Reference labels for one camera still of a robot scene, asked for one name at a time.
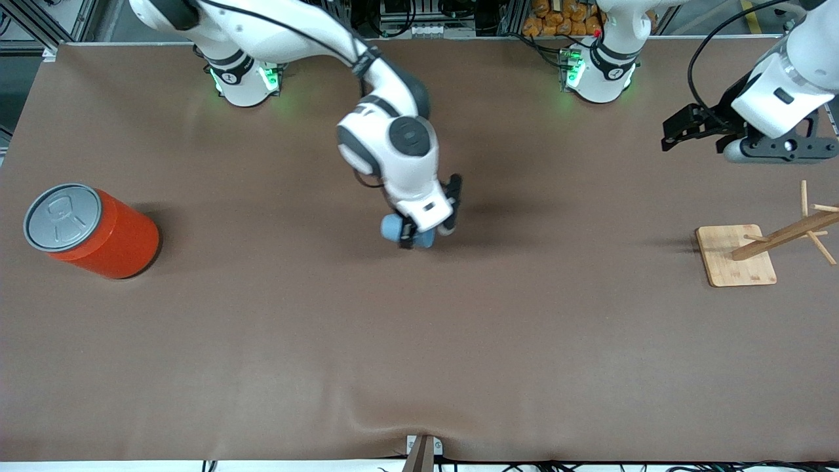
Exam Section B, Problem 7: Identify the light blue plastic cup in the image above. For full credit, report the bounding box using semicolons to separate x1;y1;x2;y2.
381;213;437;250

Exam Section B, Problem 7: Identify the metal camera pole bracket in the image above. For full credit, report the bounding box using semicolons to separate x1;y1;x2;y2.
401;434;444;472

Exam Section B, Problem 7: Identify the brown table mat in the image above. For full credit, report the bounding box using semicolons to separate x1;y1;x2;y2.
0;38;839;463

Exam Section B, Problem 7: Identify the orange can with silver lid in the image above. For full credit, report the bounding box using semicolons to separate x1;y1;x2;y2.
23;182;161;281

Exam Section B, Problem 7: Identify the bag of orange snacks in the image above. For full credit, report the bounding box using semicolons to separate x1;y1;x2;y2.
522;0;604;38

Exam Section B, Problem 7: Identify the wooden cup rack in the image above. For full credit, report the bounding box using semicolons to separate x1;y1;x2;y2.
695;180;839;288

